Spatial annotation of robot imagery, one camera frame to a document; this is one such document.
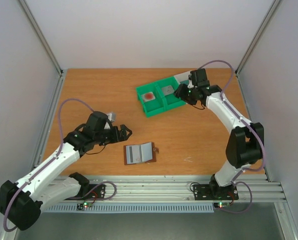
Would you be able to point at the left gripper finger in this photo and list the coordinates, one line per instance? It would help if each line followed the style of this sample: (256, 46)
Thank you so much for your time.
(124, 137)
(125, 131)

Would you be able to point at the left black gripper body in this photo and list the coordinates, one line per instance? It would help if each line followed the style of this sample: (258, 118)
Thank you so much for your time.
(113, 138)

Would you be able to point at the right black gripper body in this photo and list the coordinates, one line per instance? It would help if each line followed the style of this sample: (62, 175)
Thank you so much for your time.
(184, 94)

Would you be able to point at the brown leather card holder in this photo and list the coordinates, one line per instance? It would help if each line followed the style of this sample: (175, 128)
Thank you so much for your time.
(140, 153)

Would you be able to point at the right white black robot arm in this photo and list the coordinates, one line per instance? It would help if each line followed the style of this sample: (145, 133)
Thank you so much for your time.
(245, 145)

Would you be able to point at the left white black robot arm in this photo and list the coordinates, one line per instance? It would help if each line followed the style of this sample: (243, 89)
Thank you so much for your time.
(23, 201)

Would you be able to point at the grey card with red dot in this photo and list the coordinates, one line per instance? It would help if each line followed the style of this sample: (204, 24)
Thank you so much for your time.
(148, 96)

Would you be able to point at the green middle bin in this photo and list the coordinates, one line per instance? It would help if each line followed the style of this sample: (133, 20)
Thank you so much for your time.
(168, 102)

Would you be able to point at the green bin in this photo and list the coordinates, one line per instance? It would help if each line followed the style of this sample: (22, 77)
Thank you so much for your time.
(150, 108)
(168, 102)

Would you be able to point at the white bin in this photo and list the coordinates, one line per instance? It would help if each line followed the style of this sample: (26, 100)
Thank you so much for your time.
(181, 76)

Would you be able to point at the green left bin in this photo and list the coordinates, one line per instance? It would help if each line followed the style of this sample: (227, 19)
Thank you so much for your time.
(150, 108)

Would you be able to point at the left circuit board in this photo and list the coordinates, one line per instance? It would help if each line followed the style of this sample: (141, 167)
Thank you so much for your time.
(85, 205)

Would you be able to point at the circuit board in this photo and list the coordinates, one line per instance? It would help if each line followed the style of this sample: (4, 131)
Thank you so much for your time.
(85, 205)
(221, 205)

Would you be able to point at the right circuit board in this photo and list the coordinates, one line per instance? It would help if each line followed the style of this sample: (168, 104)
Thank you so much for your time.
(221, 205)

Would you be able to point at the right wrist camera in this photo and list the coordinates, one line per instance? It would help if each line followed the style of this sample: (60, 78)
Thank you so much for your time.
(190, 83)

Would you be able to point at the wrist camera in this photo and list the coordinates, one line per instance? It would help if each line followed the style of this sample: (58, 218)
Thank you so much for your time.
(190, 83)
(111, 117)

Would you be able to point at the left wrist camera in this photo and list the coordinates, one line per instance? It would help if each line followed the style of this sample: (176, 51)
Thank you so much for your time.
(111, 117)

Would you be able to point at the aluminium front rail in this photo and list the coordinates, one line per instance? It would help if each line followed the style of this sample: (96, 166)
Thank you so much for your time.
(162, 188)

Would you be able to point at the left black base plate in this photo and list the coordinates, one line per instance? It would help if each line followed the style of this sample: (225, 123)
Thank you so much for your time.
(90, 192)

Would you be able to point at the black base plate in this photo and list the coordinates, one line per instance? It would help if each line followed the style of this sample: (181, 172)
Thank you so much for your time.
(90, 192)
(204, 192)

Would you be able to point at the left aluminium frame post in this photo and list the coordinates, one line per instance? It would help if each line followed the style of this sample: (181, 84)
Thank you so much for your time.
(37, 30)

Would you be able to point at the aluminium frame post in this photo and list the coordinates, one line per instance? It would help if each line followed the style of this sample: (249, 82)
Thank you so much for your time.
(258, 34)
(37, 30)

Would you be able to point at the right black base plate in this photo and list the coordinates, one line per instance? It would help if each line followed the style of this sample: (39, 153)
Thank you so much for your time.
(204, 192)

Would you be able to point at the grey slotted cable duct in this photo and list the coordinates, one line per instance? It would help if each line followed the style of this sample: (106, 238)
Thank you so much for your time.
(132, 208)

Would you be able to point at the right aluminium frame post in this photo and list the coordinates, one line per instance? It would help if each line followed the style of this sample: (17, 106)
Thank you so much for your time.
(258, 34)

